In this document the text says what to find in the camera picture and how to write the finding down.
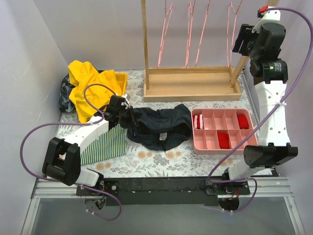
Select pink hanger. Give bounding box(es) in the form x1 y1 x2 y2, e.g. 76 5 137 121
157 1 173 69
226 0 243 67
195 0 211 67
185 1 196 68

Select dark navy shorts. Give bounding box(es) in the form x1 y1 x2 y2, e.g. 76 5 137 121
127 104 193 151

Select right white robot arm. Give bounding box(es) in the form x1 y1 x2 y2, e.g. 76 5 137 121
221 23 298 195

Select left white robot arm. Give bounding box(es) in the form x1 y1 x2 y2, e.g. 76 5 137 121
42 94 134 196

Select wooden hanger rack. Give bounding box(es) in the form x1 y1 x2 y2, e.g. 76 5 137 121
140 0 281 103

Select green white striped cloth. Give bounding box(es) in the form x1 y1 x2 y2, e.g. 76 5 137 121
81 124 127 165

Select yellow shirt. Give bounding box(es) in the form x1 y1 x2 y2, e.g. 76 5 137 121
68 60 125 123

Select yellow plastic bin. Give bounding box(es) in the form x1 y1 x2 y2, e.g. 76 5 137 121
115 72 128 95

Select dark patterned garment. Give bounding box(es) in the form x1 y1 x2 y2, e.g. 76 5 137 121
59 74 75 113

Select red white folded cloth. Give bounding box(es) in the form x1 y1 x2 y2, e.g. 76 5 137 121
193 114 204 129

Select red folded cloth right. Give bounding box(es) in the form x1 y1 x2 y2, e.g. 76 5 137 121
237 114 249 130

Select pink divided tray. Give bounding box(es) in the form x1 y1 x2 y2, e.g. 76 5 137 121
191 108 254 155

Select red folded cloth middle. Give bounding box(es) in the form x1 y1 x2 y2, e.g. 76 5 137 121
217 132 230 149

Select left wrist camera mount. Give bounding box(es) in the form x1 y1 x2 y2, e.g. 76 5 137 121
121 94 130 110

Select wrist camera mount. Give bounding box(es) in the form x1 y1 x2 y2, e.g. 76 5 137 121
121 94 130 110
251 6 281 33

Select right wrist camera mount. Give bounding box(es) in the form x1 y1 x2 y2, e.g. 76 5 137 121
251 6 281 33

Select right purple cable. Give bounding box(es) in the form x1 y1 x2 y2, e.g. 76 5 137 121
207 7 313 212

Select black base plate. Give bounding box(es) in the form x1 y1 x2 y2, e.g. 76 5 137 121
76 176 250 206

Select aluminium frame rail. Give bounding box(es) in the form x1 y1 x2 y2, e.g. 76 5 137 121
22 176 305 235

